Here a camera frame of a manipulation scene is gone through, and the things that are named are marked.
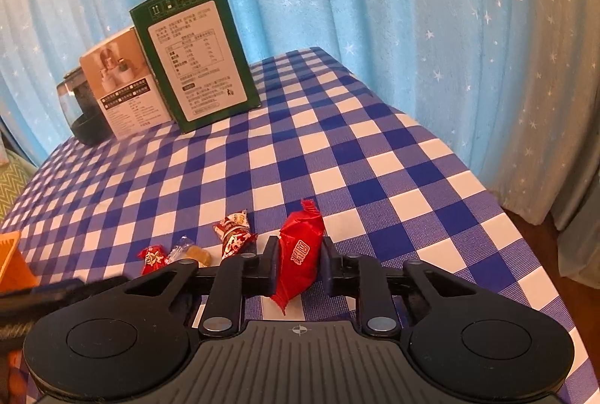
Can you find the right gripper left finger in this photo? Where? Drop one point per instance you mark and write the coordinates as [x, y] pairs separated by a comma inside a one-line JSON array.
[[237, 278]]

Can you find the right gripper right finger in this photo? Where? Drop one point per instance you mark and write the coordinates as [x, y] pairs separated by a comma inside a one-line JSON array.
[[362, 278]]

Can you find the red white twisted candy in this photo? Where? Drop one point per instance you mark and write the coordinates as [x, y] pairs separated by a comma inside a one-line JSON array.
[[235, 234]]

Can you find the red pillow candy packet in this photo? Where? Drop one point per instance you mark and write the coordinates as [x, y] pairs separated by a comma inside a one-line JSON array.
[[300, 240]]

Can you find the small red candy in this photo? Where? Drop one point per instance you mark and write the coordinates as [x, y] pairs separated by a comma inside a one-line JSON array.
[[154, 258]]

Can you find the left hand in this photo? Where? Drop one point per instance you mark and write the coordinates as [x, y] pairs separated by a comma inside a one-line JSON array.
[[13, 380]]

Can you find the orange plastic tray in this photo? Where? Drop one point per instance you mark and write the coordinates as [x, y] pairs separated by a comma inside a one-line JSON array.
[[15, 274]]

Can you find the clear wrapped amber candy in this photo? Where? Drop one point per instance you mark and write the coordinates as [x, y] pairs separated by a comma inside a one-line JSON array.
[[186, 249]]

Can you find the blue white checkered tablecloth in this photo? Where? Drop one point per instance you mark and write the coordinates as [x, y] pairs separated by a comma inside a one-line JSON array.
[[385, 186]]

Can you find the green zigzag cushion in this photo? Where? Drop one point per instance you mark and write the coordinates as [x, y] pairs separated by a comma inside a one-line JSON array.
[[14, 178]]

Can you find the dark glass jar lamp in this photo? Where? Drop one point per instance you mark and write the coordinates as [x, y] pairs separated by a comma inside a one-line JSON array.
[[80, 108]]

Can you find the grey side curtain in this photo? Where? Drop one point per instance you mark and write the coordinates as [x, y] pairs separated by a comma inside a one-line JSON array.
[[578, 243]]

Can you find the white beige product box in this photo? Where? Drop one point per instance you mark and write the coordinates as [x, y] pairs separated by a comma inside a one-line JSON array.
[[123, 85]]

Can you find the green carton box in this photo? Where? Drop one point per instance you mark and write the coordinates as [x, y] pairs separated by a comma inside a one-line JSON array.
[[195, 53]]

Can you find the blue star curtain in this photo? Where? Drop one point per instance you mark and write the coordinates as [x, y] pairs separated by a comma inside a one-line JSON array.
[[512, 86]]

